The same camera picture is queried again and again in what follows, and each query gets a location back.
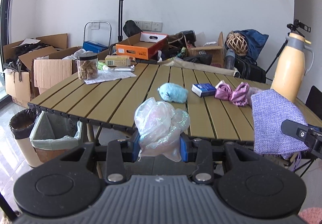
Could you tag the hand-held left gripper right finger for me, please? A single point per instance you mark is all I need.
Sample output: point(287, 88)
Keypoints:
point(183, 148)

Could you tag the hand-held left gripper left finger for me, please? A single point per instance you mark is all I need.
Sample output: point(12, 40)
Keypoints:
point(135, 144)

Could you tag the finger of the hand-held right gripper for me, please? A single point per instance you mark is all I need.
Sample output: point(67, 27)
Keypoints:
point(317, 128)
point(291, 129)

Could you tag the purple woven pouch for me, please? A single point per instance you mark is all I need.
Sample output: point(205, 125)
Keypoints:
point(271, 118)

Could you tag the clear plastic bag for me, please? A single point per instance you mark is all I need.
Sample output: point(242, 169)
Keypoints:
point(158, 123)

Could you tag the light blue plush toy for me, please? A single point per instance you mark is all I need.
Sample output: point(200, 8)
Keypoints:
point(173, 91)

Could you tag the pink satin bow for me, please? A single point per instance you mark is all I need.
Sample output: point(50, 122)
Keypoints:
point(236, 95)

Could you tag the black folding camp chair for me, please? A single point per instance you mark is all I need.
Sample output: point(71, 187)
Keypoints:
point(314, 95)

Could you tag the tan slatted folding table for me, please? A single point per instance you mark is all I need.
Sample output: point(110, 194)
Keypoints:
point(120, 95)

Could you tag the yellow thermos jug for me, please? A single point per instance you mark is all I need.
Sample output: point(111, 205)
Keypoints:
point(286, 73)

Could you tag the small blue carton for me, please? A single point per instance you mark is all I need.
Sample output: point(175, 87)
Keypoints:
point(205, 88)

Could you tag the black folded luggage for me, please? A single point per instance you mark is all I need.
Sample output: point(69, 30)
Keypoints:
point(251, 71)

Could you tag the white printed paper sheet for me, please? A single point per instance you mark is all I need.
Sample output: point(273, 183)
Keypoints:
point(113, 76)

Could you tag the pink fluffy rug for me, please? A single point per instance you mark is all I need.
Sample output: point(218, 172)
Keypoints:
point(312, 215)

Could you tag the silver foil packet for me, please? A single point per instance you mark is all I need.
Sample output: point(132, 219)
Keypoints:
point(124, 69)

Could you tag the cardboard box with green liner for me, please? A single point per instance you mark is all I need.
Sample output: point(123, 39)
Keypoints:
point(50, 143)

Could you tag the green and white tube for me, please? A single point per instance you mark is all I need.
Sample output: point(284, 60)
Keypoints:
point(103, 65)

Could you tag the pale yellow small carton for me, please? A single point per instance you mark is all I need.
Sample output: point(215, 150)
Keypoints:
point(117, 60)

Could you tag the clear jar of snacks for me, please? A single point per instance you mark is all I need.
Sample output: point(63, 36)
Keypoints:
point(87, 69)

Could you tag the black cloth bag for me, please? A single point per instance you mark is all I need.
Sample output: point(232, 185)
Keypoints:
point(198, 59)

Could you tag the orange cardboard box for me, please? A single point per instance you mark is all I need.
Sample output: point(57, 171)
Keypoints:
point(135, 50)

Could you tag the grey blue water bottle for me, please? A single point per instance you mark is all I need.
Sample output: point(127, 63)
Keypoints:
point(229, 59)

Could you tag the dark blue bag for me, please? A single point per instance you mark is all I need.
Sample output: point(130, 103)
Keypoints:
point(256, 40)

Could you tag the green patterned packet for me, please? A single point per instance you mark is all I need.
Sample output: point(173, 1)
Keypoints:
point(183, 51)

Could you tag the brown labelled cardboard box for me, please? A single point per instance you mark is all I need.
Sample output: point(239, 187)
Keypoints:
point(206, 52)

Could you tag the wicker ball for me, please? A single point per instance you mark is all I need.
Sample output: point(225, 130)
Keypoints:
point(236, 44)

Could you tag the blue storage box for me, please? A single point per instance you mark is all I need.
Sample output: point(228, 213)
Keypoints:
point(94, 46)

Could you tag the white crumpled bag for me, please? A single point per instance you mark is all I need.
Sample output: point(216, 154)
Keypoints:
point(75, 54)

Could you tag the white bin with black liner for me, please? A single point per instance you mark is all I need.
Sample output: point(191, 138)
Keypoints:
point(25, 148)

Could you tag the black leather pouch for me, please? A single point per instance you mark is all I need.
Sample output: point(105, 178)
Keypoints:
point(187, 35)

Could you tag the open brown cardboard box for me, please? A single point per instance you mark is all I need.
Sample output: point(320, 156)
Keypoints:
point(15, 85)
point(50, 70)

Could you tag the black camera tripod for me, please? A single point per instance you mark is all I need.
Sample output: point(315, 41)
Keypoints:
point(299, 25)

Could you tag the white wall socket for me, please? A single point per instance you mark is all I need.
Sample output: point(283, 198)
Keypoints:
point(95, 25)
point(147, 25)
point(138, 25)
point(157, 26)

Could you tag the white tubular trolley frame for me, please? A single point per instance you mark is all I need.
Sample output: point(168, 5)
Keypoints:
point(98, 21)

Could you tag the black window frame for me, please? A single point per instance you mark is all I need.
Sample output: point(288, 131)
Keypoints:
point(6, 12)

